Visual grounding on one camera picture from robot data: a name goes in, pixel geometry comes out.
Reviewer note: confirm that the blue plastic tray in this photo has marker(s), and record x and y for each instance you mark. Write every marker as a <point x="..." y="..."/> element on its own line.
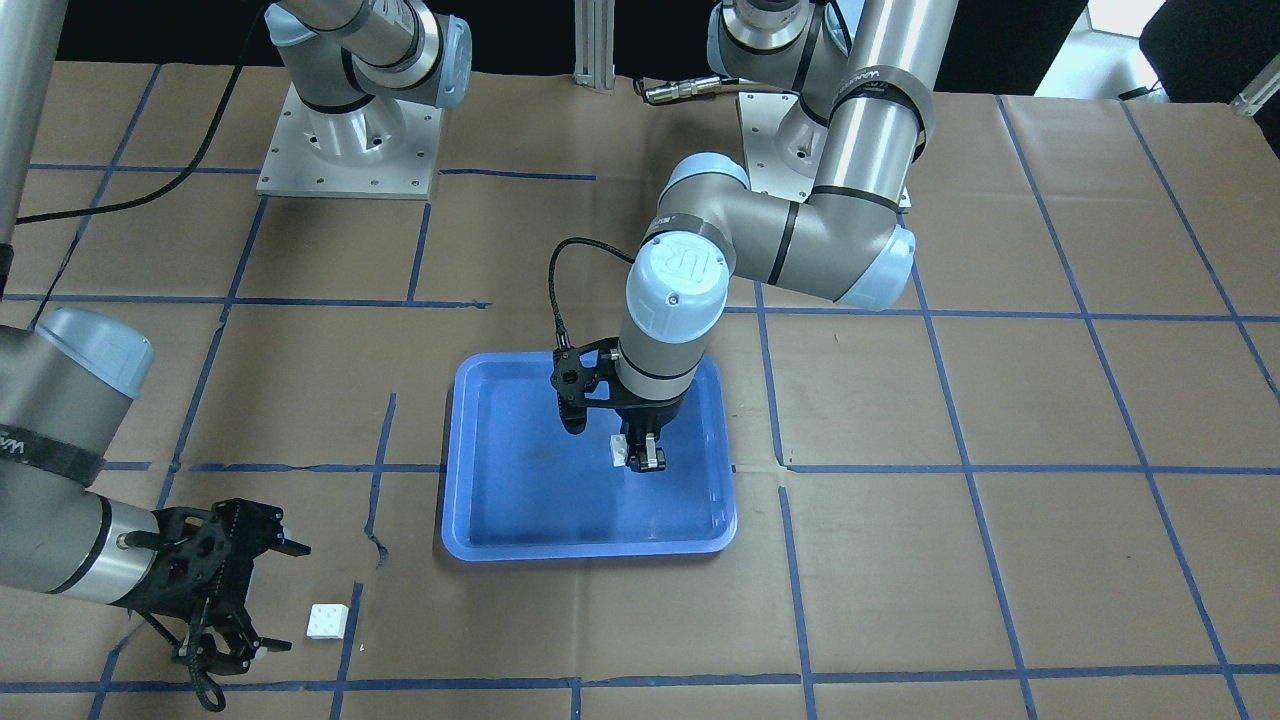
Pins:
<point x="519" y="487"/>

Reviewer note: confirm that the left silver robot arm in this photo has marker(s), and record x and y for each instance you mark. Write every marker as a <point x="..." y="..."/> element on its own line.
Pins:
<point x="870" y="88"/>

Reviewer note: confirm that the aluminium frame post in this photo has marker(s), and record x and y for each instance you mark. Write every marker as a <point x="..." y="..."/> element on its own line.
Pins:
<point x="593" y="32"/>

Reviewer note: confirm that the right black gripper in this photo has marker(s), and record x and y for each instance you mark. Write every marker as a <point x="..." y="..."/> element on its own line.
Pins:
<point x="243" y="533"/>

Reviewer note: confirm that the white block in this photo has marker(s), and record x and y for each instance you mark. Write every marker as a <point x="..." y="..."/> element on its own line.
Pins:
<point x="327" y="622"/>
<point x="620" y="451"/>

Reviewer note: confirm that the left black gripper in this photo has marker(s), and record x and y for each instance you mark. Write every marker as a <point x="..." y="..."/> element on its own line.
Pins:
<point x="652" y="416"/>

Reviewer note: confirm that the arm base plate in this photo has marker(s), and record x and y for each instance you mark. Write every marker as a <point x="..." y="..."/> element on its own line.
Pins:
<point x="386" y="150"/>
<point x="790" y="140"/>

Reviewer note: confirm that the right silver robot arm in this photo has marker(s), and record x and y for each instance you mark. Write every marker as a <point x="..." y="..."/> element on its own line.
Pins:
<point x="369" y="83"/>

